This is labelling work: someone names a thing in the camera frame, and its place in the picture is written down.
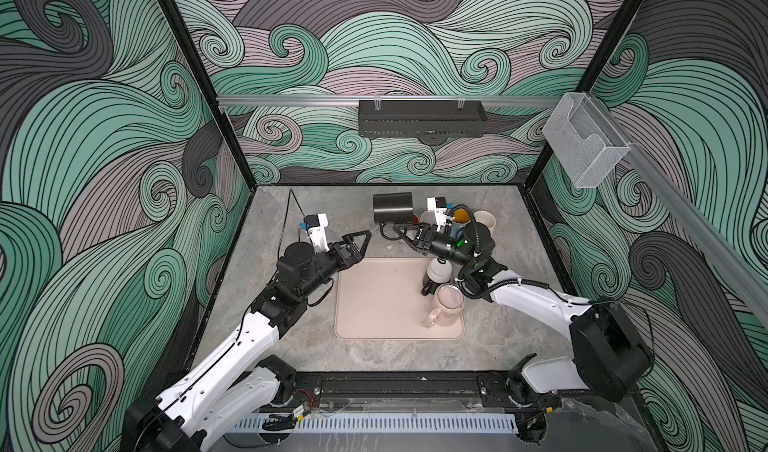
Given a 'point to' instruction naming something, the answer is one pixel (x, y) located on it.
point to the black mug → (393, 207)
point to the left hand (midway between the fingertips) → (364, 236)
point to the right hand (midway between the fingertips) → (395, 231)
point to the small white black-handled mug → (439, 271)
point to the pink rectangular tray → (382, 299)
